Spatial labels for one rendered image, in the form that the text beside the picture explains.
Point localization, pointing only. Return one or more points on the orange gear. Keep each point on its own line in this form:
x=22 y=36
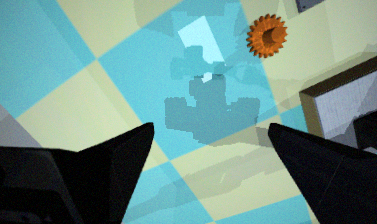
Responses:
x=267 y=35

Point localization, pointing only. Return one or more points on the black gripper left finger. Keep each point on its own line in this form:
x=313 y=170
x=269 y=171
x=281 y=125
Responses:
x=96 y=184

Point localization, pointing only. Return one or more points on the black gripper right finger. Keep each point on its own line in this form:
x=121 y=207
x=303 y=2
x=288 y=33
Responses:
x=339 y=182

